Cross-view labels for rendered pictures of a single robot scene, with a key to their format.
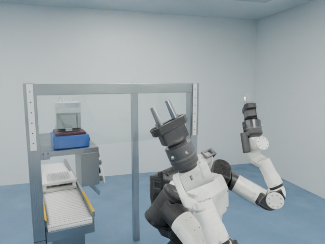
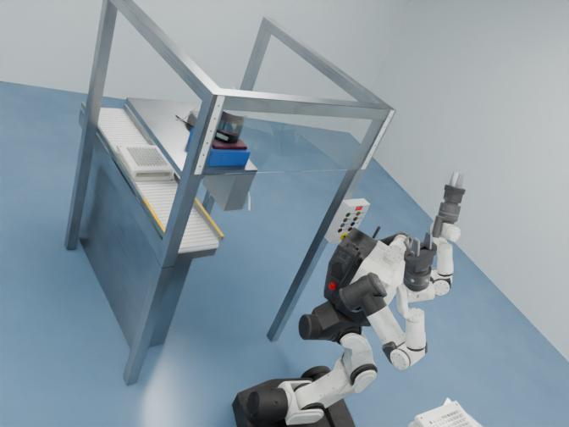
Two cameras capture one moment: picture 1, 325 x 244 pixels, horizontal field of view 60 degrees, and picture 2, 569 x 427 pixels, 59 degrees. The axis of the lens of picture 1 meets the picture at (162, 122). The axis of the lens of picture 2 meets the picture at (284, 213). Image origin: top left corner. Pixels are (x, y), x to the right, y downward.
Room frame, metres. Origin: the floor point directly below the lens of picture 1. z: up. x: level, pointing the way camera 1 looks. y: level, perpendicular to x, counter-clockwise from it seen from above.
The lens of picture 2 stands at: (-0.31, 0.94, 2.36)
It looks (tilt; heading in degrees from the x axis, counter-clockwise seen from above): 31 degrees down; 338
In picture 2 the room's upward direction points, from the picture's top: 24 degrees clockwise
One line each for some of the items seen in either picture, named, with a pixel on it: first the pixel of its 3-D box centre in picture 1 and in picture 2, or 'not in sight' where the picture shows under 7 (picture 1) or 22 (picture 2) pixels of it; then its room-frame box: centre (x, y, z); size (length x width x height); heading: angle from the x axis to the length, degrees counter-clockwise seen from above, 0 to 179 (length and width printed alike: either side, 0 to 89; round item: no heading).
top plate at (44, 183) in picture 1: (57, 178); (146, 158); (2.15, 0.83, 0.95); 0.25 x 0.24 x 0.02; 116
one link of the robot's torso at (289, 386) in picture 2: not in sight; (300, 402); (1.19, -0.16, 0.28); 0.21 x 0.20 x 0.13; 98
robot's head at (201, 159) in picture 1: (200, 163); (396, 249); (1.17, -0.16, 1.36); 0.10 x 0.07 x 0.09; 143
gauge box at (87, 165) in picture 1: (86, 164); (228, 179); (1.70, 0.47, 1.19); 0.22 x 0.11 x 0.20; 26
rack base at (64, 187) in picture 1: (58, 184); (144, 166); (2.15, 0.83, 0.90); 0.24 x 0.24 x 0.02; 26
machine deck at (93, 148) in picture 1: (58, 143); (189, 135); (1.82, 0.68, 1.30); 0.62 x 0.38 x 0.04; 26
